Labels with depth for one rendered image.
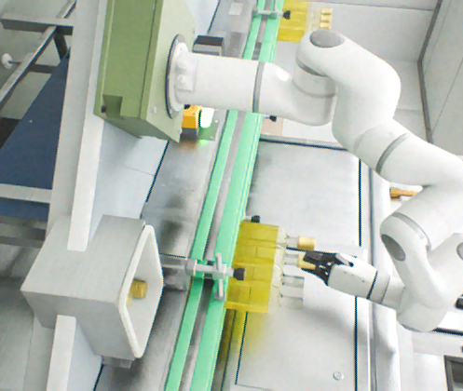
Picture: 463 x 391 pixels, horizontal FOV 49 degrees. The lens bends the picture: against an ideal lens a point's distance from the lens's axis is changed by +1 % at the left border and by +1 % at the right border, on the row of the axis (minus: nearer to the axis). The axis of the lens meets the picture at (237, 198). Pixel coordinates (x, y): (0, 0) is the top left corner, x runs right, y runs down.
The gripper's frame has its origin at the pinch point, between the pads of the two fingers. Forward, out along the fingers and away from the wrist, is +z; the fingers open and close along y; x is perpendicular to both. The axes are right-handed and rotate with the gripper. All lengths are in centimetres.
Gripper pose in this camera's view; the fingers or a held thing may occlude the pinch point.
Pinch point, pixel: (311, 262)
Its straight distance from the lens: 126.3
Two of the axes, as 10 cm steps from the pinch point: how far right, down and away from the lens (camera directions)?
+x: -4.1, 6.9, -5.9
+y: 0.1, -6.5, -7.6
